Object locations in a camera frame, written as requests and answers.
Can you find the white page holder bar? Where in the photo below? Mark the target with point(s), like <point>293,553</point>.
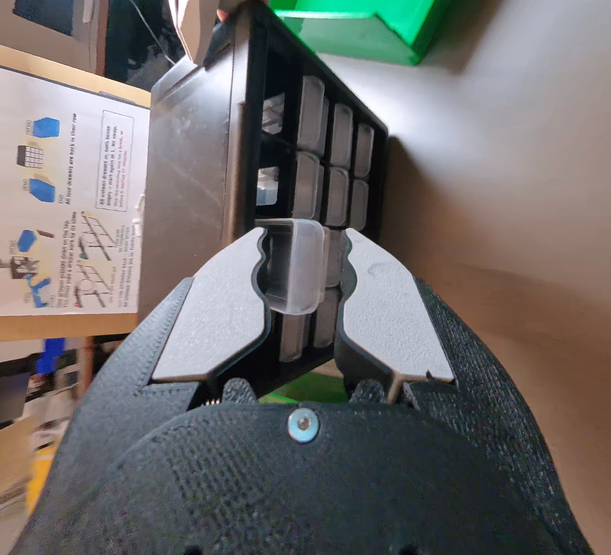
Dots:
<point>137,223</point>

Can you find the printed instruction sheet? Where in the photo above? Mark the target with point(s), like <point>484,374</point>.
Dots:
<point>71,159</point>

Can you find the bank of clear drawers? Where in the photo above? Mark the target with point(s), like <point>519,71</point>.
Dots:
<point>310,111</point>

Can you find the grey desk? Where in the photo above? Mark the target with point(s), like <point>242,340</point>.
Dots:
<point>501,183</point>

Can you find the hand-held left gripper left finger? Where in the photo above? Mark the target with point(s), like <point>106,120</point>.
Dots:
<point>219,316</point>

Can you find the black drawer cabinet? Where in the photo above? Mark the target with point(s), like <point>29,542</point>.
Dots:
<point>191,159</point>

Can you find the instruction sheet on wooden board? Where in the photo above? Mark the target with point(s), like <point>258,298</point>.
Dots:
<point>57,328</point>

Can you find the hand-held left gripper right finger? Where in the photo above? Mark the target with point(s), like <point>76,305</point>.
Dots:
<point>396,316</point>

